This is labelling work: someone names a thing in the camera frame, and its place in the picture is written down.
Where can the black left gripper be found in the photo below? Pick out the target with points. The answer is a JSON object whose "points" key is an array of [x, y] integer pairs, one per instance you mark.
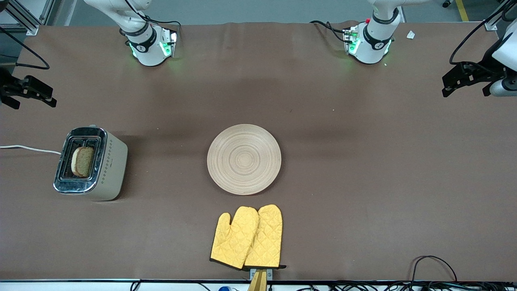
{"points": [[483, 69]]}

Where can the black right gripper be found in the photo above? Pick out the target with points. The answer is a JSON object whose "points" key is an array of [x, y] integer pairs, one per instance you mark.
{"points": [[9, 88]]}

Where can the brown toast slice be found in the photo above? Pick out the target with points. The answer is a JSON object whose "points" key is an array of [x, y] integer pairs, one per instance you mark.
{"points": [[84, 161]]}

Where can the round wooden plate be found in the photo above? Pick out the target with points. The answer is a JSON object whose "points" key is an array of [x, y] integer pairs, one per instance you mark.
{"points": [[244, 159]]}

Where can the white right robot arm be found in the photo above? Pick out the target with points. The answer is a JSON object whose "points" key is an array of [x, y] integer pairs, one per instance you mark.
{"points": [[147, 50]]}

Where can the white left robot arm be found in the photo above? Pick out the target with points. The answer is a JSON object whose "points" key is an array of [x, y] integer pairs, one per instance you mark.
{"points": [[373, 44]]}

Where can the small white paper scrap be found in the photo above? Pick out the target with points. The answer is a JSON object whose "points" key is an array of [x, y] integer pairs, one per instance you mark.
{"points": [[410, 34]]}

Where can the black caster wheel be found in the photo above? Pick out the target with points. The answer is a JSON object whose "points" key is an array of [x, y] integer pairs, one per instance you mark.
{"points": [[447, 3]]}

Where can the chrome and beige toaster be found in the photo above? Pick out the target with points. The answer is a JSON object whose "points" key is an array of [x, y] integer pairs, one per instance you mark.
{"points": [[109, 165]]}

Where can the yellow quilted oven mitt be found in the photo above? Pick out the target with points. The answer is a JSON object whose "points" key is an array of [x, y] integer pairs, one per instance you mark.
{"points": [[232, 242], [266, 238]]}

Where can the aluminium frame profile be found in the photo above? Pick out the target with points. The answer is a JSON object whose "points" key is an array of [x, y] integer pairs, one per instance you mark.
{"points": [[499, 18], [24, 18]]}

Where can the grey metal bracket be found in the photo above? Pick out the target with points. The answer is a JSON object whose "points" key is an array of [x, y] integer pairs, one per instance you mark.
{"points": [[270, 274]]}

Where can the light wooden post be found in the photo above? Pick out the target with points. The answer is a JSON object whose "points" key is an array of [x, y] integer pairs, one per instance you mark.
{"points": [[257, 283]]}

